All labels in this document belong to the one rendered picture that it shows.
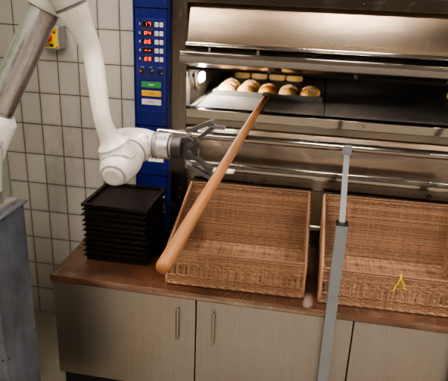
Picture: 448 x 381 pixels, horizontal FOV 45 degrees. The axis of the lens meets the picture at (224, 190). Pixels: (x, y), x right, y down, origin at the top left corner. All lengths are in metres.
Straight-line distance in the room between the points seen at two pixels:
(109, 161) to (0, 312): 0.62
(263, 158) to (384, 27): 0.73
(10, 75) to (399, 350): 1.68
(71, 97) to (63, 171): 0.38
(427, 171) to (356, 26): 0.68
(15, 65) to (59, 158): 0.91
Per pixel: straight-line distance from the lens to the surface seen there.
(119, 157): 1.66
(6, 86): 1.94
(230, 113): 2.42
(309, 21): 2.35
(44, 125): 2.74
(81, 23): 1.75
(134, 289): 2.21
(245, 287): 2.15
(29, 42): 1.91
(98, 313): 2.34
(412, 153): 2.06
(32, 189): 2.87
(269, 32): 2.35
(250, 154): 2.45
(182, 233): 1.17
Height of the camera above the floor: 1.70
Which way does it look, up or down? 21 degrees down
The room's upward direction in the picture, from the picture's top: 2 degrees clockwise
